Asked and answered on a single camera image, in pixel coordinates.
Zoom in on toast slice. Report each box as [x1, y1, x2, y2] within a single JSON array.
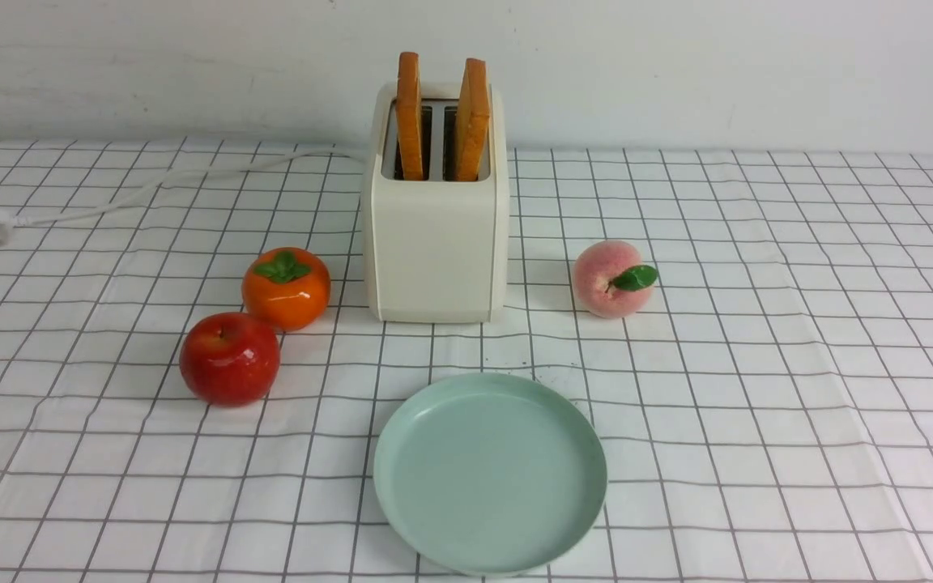
[[453, 57, 490, 181], [395, 52, 424, 181]]

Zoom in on pink peach with leaf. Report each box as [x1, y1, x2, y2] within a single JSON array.
[[573, 240, 660, 320]]

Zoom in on cream white toaster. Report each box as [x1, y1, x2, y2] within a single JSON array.
[[360, 82, 510, 324]]

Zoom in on orange persimmon with leaf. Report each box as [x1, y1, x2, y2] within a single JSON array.
[[241, 247, 332, 333]]

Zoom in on light green plate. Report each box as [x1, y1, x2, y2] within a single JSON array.
[[373, 372, 608, 577]]

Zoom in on red apple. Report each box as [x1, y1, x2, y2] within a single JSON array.
[[178, 313, 280, 407]]

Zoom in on white power cable with plug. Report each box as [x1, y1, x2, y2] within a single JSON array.
[[0, 147, 367, 248]]

